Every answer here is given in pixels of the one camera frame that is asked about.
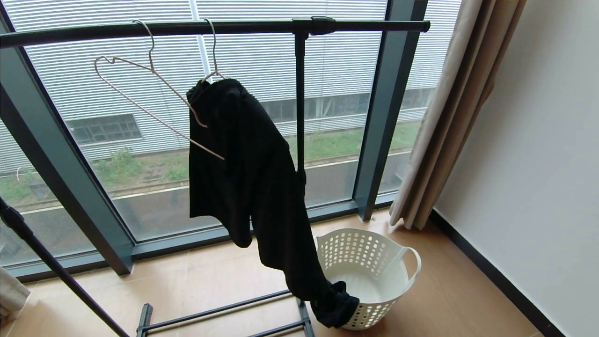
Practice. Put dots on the black trousers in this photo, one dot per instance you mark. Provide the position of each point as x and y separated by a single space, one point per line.
243 164

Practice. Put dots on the pink clothes hanger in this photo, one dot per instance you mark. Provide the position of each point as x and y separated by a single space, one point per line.
151 69
214 56

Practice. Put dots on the white laundry basket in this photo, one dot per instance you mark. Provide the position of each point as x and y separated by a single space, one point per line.
374 285

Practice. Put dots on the black clothes rack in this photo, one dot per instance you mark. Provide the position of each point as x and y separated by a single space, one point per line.
309 25

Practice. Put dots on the window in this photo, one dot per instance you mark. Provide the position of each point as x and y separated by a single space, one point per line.
388 117

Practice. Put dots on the beige curtain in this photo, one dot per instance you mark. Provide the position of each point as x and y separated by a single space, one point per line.
458 117
11 295

